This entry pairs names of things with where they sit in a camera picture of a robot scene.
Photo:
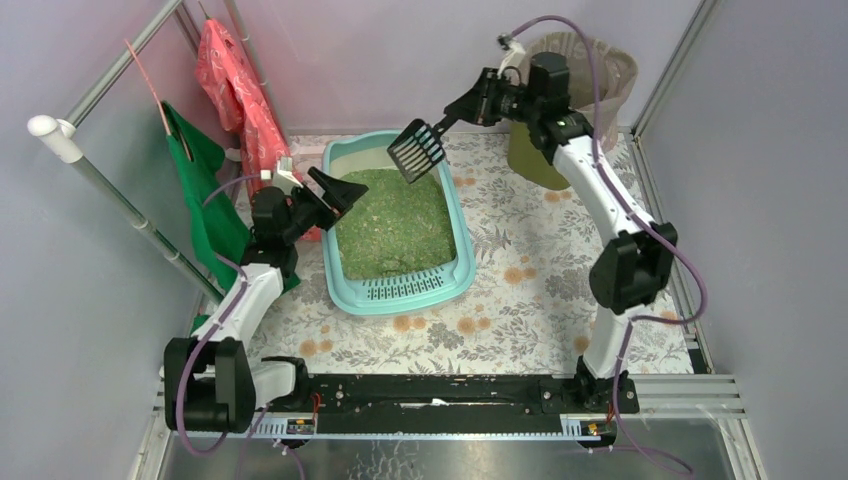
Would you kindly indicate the teal litter box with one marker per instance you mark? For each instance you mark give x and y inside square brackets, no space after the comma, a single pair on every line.
[401,294]

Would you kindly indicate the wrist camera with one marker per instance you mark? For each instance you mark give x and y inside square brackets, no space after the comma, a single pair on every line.
[281,176]
[514,52]

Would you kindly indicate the bin with plastic liner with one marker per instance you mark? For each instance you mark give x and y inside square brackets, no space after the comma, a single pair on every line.
[617,72]

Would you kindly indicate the floral mat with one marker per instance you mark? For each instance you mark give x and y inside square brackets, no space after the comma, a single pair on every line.
[528,311]

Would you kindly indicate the black litter scoop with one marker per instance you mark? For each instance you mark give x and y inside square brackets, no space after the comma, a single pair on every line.
[419,148]

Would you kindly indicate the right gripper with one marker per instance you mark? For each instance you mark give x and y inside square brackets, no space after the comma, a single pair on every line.
[481,97]

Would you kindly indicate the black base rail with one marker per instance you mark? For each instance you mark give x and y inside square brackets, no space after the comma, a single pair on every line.
[448,406]

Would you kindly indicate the white capped metal pole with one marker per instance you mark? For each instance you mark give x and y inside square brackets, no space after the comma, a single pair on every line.
[57,135]

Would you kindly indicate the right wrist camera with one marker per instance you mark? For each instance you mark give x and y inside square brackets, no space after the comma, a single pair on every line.
[514,52]

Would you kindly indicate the pink patterned cloth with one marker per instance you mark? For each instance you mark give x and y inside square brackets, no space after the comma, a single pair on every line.
[226,76]

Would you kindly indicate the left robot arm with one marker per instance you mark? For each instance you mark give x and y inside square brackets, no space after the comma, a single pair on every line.
[209,383]

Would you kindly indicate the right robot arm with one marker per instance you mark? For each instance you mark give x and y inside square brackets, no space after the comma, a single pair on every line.
[635,262]

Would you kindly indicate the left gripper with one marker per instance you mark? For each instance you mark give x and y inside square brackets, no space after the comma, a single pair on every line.
[318,201]

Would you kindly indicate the green cloth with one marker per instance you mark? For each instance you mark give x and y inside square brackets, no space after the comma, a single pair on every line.
[219,237]

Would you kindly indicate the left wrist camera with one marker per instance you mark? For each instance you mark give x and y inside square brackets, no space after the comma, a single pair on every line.
[281,176]

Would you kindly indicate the pink hanger rod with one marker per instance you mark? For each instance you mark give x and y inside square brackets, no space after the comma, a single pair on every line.
[136,60]

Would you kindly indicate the green cat litter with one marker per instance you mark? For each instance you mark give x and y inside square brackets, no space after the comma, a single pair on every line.
[395,228]

